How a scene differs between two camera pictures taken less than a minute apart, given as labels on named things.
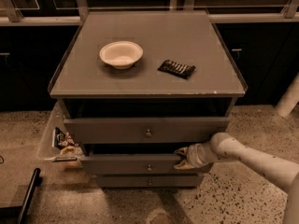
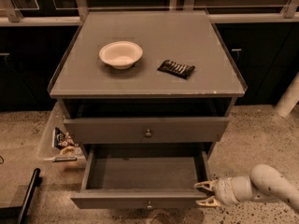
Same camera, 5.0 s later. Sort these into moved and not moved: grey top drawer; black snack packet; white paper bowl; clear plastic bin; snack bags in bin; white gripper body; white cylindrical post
Moved: white gripper body
Not moved: black snack packet; grey top drawer; snack bags in bin; white cylindrical post; white paper bowl; clear plastic bin
